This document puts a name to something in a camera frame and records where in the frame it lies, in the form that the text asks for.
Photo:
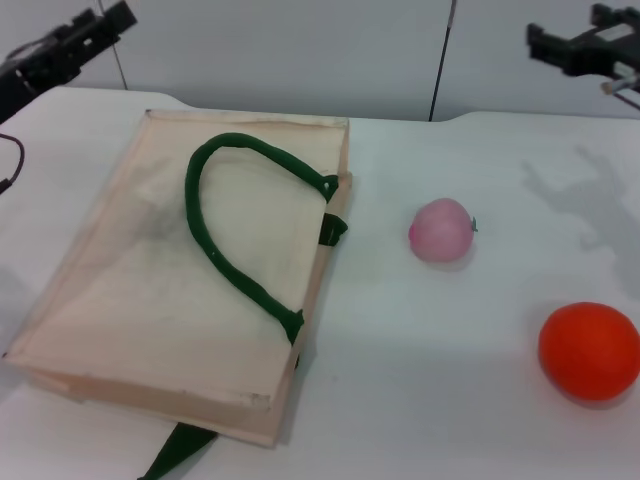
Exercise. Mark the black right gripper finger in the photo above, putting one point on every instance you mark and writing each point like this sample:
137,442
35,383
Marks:
612,15
547,45

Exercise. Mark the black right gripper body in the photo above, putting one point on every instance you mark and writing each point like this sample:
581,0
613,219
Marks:
605,50

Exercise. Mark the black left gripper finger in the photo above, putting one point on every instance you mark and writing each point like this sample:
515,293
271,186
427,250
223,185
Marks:
87,20
117,17

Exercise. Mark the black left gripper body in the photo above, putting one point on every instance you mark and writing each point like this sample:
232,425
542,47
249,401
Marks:
45,65

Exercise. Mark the pink peach toy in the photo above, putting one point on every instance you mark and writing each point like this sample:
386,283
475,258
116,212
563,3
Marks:
442,230

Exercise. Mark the orange fruit toy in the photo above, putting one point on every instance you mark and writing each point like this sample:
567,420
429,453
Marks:
590,350

